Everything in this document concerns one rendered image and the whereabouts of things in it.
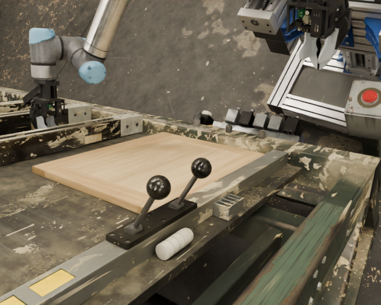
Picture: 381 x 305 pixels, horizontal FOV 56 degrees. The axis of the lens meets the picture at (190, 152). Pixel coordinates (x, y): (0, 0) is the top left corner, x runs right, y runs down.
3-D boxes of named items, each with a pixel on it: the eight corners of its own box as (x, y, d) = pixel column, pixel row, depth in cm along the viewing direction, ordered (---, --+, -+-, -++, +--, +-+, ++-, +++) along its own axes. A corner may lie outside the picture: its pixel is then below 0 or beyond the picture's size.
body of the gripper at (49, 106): (45, 119, 113) (43, 80, 109) (29, 115, 117) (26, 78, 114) (66, 116, 119) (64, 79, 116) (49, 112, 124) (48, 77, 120)
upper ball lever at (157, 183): (145, 238, 61) (179, 183, 54) (130, 247, 58) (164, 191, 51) (131, 221, 62) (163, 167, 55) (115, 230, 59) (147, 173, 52)
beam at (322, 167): (375, 190, 113) (382, 157, 109) (369, 203, 103) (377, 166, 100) (-2, 102, 229) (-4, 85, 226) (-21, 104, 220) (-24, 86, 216)
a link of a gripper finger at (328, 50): (306, 80, 67) (309, 34, 61) (321, 65, 70) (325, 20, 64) (323, 85, 66) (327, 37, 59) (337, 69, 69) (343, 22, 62)
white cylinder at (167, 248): (168, 263, 59) (194, 243, 66) (169, 247, 58) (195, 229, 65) (154, 257, 61) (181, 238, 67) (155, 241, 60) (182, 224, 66)
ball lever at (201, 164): (185, 213, 70) (219, 164, 64) (174, 220, 67) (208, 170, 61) (173, 200, 72) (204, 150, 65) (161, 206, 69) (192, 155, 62)
